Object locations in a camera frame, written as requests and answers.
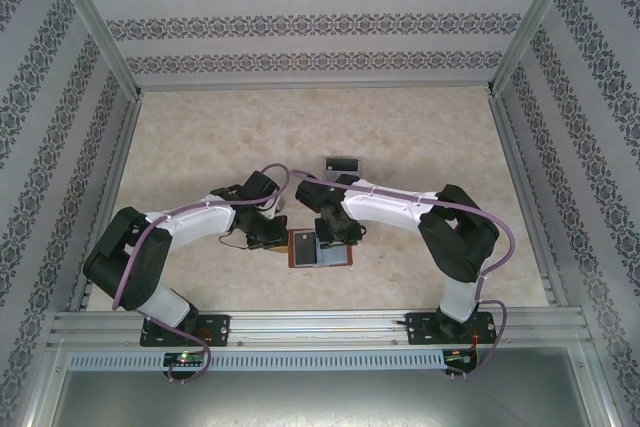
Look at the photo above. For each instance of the clear acrylic card stand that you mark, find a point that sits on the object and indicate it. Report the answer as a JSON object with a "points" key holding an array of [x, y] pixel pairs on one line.
{"points": [[327, 174]]}

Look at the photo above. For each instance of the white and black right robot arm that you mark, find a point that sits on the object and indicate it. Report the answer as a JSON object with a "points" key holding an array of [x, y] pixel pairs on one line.
{"points": [[385, 207]]}

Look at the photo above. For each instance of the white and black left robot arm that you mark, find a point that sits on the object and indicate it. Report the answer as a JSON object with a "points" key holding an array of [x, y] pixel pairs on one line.
{"points": [[200, 222]]}

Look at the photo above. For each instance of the aluminium frame post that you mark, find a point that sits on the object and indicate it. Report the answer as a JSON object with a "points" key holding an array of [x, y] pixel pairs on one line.
{"points": [[531, 22], [42, 387], [597, 387], [97, 22]]}

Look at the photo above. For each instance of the aluminium mounting rail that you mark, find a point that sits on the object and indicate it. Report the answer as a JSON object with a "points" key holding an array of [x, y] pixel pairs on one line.
{"points": [[310, 329]]}

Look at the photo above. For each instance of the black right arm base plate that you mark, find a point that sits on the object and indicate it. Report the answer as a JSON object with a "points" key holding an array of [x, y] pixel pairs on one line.
{"points": [[420, 329]]}

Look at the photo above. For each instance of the aluminium side rail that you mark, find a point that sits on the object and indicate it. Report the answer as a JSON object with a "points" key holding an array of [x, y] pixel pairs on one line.
{"points": [[526, 197], [107, 197]]}

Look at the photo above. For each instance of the brown leather card holder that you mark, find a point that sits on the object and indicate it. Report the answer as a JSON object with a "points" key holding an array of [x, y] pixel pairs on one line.
{"points": [[335, 257]]}

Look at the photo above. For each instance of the black card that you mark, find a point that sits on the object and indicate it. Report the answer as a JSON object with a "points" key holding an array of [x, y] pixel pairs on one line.
{"points": [[305, 247]]}

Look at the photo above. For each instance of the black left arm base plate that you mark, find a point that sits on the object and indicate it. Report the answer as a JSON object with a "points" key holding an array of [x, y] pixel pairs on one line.
{"points": [[217, 329]]}

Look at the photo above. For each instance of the circuit board green light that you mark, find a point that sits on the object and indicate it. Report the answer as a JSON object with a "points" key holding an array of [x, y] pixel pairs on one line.
{"points": [[185, 359]]}

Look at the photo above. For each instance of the small circuit board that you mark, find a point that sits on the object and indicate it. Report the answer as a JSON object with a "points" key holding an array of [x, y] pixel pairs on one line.
{"points": [[457, 354]]}

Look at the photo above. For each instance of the dark grey card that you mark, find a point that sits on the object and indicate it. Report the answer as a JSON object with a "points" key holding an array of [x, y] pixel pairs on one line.
{"points": [[341, 165]]}

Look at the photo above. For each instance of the metal sheet panel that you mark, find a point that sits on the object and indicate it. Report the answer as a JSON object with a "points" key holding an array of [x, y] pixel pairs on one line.
{"points": [[320, 402]]}

